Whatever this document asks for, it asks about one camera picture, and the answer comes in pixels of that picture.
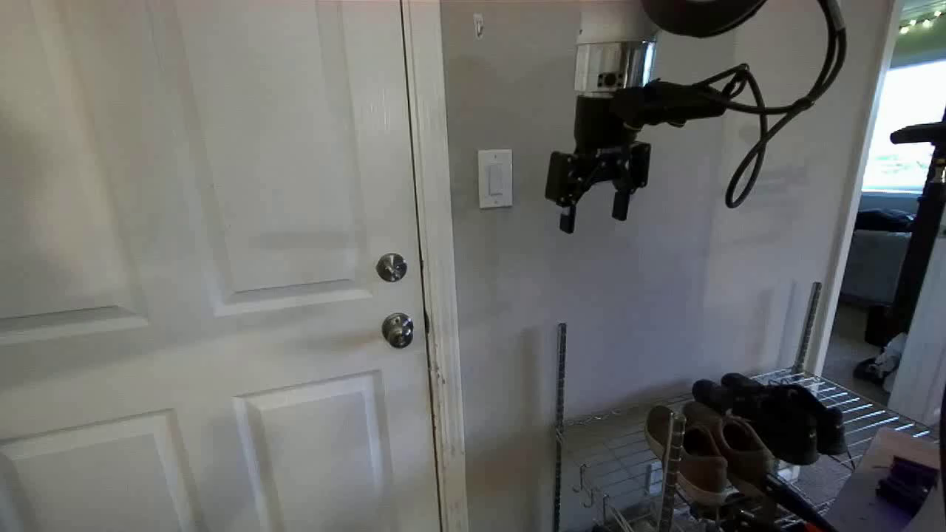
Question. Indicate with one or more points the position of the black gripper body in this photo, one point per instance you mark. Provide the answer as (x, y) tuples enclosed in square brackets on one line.
[(598, 121)]

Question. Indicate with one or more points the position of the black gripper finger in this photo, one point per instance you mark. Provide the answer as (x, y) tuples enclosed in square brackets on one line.
[(565, 188), (627, 179)]

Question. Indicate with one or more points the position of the white rocker light switch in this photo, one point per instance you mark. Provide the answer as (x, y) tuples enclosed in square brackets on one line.
[(494, 179)]

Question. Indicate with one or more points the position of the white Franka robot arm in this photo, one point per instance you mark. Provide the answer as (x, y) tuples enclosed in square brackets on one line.
[(614, 46)]

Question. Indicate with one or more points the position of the silver deadbolt lock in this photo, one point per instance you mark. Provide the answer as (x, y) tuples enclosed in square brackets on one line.
[(392, 266)]

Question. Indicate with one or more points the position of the silver round door knob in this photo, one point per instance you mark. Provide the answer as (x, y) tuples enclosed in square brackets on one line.
[(397, 328)]

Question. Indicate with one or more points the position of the dark blue sofa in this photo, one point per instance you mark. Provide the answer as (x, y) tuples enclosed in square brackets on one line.
[(875, 254)]

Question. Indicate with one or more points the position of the brown shoe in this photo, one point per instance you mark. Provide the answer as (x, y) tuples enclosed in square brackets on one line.
[(697, 458), (741, 439)]

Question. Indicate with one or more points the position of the black shoe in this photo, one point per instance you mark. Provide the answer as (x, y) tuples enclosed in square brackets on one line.
[(779, 423), (824, 419)]

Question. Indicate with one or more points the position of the black upright stand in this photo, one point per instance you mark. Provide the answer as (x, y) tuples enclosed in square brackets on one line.
[(920, 238)]

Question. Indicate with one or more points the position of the white panelled door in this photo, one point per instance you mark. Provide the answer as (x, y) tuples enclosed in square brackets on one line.
[(196, 296)]

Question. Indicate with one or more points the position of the brown cardboard box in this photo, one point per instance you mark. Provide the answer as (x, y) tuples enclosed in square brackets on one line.
[(868, 491)]

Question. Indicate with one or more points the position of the dark purple small object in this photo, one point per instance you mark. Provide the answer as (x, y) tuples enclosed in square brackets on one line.
[(905, 479)]

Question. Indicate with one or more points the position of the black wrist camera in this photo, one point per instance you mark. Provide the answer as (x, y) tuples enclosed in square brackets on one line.
[(670, 101)]

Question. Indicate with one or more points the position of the white door frame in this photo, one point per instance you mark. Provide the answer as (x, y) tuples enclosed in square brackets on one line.
[(438, 197)]

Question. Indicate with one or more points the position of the small white wall hook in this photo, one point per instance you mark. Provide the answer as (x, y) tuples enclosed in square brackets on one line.
[(481, 21)]

